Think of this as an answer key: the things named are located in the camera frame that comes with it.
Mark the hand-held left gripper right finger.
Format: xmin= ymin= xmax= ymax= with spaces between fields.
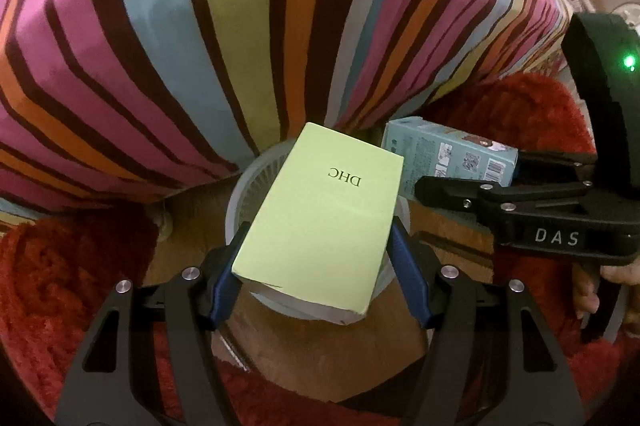
xmin=389 ymin=216 xmax=586 ymax=426

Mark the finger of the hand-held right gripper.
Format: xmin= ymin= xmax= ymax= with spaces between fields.
xmin=414 ymin=175 xmax=594 ymax=223
xmin=512 ymin=148 xmax=599 ymax=185

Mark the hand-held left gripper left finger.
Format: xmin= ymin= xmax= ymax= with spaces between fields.
xmin=54 ymin=221 xmax=252 ymax=426

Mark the teal printed box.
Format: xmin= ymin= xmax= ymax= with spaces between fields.
xmin=381 ymin=116 xmax=521 ymax=201

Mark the white plastic mesh basket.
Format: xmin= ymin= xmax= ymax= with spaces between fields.
xmin=225 ymin=143 xmax=413 ymax=323

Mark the large light green box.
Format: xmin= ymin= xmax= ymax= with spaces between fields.
xmin=231 ymin=122 xmax=405 ymax=326

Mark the person's right hand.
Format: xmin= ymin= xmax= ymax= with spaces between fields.
xmin=572 ymin=261 xmax=640 ymax=321

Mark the white bed foot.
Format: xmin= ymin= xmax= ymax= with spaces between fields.
xmin=152 ymin=206 xmax=177 ymax=243

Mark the floral bedcover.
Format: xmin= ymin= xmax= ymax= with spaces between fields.
xmin=515 ymin=0 xmax=577 ymax=82

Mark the red shaggy rug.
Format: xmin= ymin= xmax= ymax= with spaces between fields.
xmin=0 ymin=72 xmax=640 ymax=426

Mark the striped bedsheet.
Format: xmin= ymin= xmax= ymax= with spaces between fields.
xmin=0 ymin=0 xmax=573 ymax=227

